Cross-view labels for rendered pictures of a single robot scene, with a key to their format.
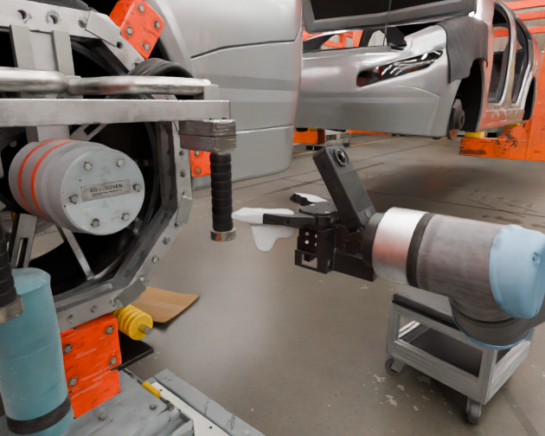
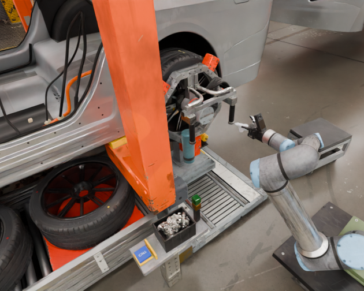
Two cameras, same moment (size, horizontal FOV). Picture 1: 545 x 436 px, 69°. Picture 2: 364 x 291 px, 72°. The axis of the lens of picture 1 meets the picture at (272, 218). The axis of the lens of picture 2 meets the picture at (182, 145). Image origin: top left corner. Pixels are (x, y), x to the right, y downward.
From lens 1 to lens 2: 114 cm
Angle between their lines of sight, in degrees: 28
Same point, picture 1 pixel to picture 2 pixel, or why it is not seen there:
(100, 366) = (196, 147)
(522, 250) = (285, 145)
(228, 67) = (236, 50)
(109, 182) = (207, 114)
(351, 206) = (260, 128)
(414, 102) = (342, 12)
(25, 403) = (188, 155)
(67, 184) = (200, 116)
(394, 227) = (266, 135)
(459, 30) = not seen: outside the picture
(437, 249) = (273, 141)
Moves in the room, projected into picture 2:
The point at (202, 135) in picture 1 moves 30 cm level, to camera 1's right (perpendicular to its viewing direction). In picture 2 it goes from (229, 100) to (277, 104)
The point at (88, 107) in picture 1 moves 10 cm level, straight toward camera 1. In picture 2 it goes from (207, 104) to (211, 112)
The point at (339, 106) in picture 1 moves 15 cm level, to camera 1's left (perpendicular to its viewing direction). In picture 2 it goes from (296, 12) to (284, 12)
